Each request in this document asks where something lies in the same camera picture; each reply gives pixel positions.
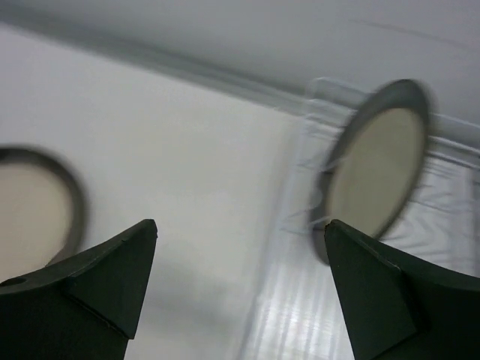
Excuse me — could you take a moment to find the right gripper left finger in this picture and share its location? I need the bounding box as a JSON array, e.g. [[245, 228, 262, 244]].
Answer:
[[1, 220, 157, 359]]

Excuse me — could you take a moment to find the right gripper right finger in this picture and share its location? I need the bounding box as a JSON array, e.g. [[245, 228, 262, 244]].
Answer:
[[325, 220, 479, 359]]

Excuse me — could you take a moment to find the silver rim plate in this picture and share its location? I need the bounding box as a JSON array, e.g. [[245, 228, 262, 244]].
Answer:
[[308, 79, 433, 265], [1, 145, 89, 275]]

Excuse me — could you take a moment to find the silver rim plate on table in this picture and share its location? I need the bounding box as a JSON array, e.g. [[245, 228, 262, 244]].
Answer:
[[1, 145, 89, 275]]

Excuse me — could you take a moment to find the white wire dish rack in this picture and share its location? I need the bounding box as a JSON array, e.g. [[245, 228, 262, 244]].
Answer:
[[238, 77, 479, 359]]

